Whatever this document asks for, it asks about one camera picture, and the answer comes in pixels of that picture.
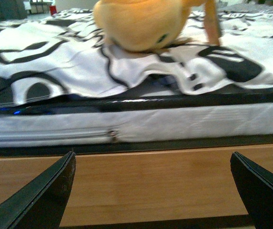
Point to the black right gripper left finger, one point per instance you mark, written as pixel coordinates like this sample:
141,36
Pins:
41,203

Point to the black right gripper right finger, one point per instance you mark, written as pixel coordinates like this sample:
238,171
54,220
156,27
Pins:
255,187

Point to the yellow plush toy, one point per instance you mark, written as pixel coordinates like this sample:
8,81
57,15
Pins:
145,25

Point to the white quilted mattress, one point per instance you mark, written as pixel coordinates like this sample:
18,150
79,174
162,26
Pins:
74,126

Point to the black and white floral duvet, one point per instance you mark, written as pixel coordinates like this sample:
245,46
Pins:
66,54

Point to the wooden bed frame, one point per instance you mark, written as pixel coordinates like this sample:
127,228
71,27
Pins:
161,185

